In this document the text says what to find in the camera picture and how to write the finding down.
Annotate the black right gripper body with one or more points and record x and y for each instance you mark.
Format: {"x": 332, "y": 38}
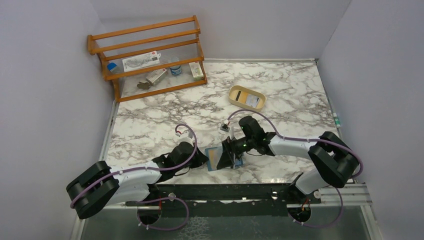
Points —
{"x": 227, "y": 151}

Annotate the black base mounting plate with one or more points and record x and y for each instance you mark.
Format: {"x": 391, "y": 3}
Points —
{"x": 222, "y": 200}

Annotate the white blister pack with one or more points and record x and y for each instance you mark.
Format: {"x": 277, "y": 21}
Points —
{"x": 141, "y": 61}

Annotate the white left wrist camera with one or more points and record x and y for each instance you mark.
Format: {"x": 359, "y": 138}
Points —
{"x": 185, "y": 134}

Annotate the wooden tiered shelf rack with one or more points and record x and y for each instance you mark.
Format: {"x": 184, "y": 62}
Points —
{"x": 177, "y": 40}

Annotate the white card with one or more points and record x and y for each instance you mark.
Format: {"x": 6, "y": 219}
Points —
{"x": 252, "y": 101}

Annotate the blue white small jar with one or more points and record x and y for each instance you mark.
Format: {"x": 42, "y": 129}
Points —
{"x": 176, "y": 70}

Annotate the yellow grey card in tray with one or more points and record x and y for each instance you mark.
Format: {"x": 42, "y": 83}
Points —
{"x": 241, "y": 96}

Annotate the beige oval tray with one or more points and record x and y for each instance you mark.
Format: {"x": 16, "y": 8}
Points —
{"x": 235, "y": 88}

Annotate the green white small box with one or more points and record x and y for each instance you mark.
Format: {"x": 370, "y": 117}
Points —
{"x": 196, "y": 71}

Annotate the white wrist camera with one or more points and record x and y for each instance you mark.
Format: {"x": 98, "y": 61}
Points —
{"x": 228, "y": 130}
{"x": 185, "y": 134}

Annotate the aluminium frame rail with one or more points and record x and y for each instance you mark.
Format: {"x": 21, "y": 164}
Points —
{"x": 353, "y": 194}

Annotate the blue leather card holder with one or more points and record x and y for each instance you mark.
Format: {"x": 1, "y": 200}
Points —
{"x": 238, "y": 161}

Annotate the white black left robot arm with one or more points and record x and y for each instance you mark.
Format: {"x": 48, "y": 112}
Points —
{"x": 101, "y": 185}

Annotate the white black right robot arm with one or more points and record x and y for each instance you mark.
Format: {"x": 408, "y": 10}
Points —
{"x": 334, "y": 162}

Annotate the blue white eraser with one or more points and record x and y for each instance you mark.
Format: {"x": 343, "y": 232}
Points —
{"x": 113, "y": 68}

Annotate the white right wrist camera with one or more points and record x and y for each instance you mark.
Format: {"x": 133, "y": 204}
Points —
{"x": 228, "y": 130}

